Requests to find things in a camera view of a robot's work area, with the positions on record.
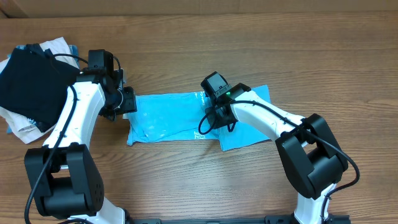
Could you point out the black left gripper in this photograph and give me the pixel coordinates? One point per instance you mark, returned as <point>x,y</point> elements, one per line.
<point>130,104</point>

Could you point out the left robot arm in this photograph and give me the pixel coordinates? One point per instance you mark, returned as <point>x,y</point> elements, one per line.
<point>64,179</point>

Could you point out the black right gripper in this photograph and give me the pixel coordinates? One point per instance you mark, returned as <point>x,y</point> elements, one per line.
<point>215,123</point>

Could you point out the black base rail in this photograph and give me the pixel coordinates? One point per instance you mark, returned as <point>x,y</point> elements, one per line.
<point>217,221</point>

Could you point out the beige folded garment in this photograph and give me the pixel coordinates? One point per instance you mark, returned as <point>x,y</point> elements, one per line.
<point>17,121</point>

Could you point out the light blue printed t-shirt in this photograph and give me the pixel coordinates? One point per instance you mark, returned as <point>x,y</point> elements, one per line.
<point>176,116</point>

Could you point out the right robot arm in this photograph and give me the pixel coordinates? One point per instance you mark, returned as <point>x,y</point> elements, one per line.
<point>311,157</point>

